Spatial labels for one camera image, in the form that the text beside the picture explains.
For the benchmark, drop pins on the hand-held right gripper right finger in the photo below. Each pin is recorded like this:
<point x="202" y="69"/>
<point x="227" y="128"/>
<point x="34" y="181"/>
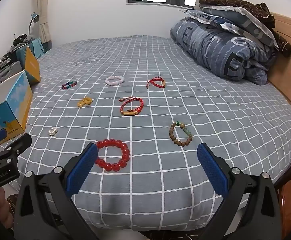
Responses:
<point x="211" y="170"/>

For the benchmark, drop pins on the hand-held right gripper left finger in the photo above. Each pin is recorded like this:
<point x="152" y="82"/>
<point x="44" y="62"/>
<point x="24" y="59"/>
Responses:
<point x="83" y="170"/>

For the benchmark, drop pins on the blue and yellow cardboard box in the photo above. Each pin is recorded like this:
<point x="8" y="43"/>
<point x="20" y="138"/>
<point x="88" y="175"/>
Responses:
<point x="10" y="110"/>

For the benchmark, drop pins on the small white pearl charm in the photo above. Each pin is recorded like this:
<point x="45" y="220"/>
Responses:
<point x="52" y="131"/>

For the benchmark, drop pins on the person's left hand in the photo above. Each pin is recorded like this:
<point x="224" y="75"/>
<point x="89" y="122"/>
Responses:
<point x="0" y="205"/>

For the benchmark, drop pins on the silver electronic device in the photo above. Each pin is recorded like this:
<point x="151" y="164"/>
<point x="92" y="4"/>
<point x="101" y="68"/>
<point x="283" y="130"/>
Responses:
<point x="9" y="71"/>

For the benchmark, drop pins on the grey checked bed sheet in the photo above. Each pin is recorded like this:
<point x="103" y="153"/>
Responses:
<point x="160" y="62"/>

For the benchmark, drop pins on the folded grey printed duvet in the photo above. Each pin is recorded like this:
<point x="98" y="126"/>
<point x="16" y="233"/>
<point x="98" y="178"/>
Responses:
<point x="210" y="47"/>

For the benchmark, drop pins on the blue desk lamp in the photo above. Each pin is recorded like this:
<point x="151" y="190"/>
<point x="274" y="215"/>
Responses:
<point x="35" y="17"/>

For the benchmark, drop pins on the wooden headboard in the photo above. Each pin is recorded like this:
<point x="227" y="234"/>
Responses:
<point x="290" y="62"/>

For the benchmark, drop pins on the grey patterned pillow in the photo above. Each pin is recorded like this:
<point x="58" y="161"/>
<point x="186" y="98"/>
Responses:
<point x="235" y="17"/>

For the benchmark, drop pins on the brown patterned blanket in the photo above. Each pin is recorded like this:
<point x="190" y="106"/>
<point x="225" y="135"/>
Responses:
<point x="255" y="7"/>

